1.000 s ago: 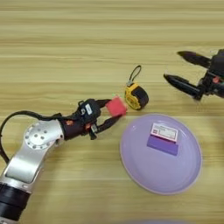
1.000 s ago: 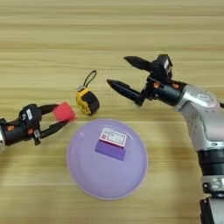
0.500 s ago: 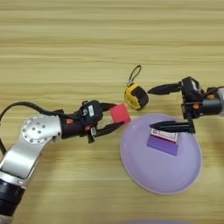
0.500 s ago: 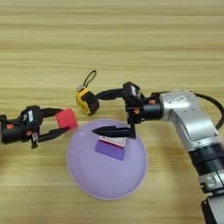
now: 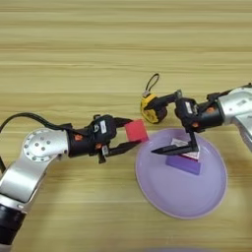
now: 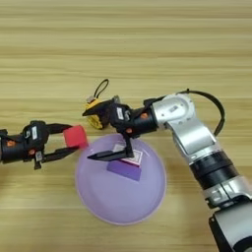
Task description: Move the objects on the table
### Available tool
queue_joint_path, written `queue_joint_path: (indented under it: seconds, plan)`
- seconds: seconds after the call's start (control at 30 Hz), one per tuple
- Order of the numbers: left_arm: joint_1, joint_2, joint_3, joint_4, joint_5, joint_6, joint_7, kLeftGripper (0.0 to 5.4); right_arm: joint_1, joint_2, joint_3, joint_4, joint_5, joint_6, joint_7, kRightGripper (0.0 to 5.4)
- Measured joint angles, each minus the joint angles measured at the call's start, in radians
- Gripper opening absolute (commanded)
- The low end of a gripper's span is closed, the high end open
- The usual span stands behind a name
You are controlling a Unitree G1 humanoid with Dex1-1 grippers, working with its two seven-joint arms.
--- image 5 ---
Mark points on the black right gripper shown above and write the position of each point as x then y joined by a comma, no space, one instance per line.
210,114

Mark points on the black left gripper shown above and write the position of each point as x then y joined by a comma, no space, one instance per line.
83,142

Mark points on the yellow black tape measure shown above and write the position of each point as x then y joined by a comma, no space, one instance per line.
149,114

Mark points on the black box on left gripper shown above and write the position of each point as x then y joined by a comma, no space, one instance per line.
105,131

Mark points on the purple rectangular block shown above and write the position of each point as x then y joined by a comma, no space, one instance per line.
183,165

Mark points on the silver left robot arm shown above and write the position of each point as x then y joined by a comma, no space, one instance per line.
36,151

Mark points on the lilac round plate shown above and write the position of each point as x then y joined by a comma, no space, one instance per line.
180,193

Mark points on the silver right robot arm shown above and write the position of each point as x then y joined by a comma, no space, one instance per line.
236,105

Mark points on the small white card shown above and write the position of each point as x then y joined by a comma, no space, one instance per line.
178,142

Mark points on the red cube block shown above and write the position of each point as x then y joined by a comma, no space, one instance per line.
136,130

